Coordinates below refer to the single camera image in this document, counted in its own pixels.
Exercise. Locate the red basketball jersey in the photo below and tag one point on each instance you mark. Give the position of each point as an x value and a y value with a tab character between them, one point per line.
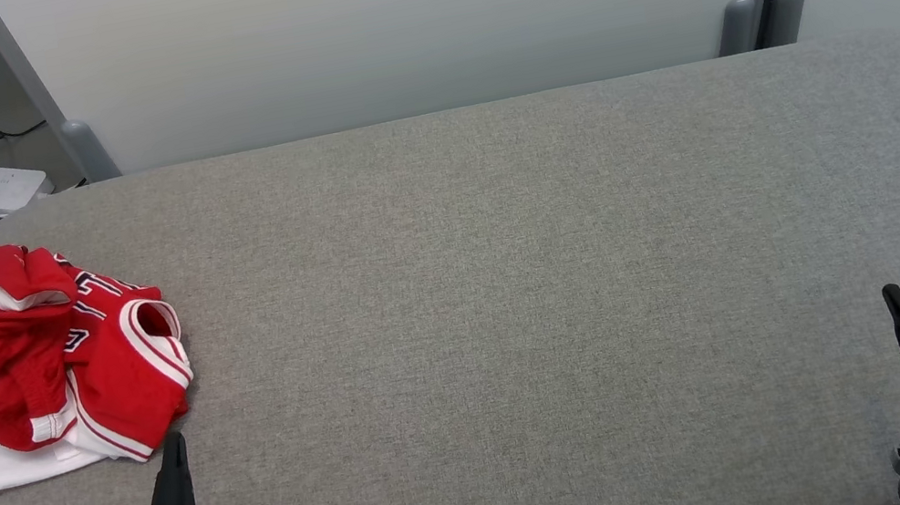
132	392

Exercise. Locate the white cloth garment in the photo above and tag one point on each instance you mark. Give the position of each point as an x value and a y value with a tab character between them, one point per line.
7	469

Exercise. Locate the grey fabric sofa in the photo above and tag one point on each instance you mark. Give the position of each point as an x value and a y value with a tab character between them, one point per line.
518	324

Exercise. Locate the wide grey partition panel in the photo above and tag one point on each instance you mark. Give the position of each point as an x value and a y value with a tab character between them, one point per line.
391	22

